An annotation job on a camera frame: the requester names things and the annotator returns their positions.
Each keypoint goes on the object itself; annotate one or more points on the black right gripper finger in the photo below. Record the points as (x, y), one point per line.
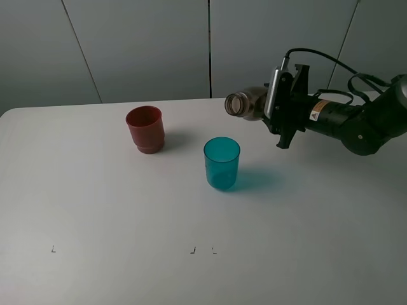
(300, 81)

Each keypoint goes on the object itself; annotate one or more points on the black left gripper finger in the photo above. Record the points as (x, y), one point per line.
(287, 133)

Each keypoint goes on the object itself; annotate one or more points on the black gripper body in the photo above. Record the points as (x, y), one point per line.
(295, 112)

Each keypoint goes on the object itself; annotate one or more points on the smoky transparent water bottle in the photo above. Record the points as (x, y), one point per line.
(248, 104)

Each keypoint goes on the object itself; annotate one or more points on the teal transparent plastic cup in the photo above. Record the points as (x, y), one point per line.
(221, 156)

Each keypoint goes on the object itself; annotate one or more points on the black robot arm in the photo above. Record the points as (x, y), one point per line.
(362, 129)

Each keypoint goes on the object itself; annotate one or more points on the red plastic cup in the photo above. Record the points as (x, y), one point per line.
(146, 128)

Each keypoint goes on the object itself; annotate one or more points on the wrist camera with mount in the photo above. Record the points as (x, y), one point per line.
(278, 92)

